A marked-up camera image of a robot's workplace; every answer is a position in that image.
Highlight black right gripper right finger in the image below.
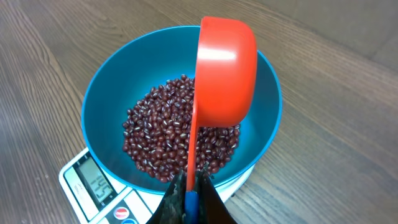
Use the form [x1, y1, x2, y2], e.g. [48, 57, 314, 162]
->
[195, 164, 237, 224]

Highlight white digital kitchen scale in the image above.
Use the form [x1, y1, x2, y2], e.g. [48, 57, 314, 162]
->
[58, 146, 256, 224]

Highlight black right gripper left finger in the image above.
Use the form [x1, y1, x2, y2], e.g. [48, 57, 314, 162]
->
[147, 171, 186, 224]

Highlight blue plastic bowl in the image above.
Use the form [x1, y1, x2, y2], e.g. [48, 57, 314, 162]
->
[81, 26, 282, 195]

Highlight orange measuring scoop blue handle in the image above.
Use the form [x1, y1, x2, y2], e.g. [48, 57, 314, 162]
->
[184, 16, 257, 223]

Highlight red beans in bowl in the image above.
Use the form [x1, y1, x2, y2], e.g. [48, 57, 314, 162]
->
[123, 75, 240, 182]

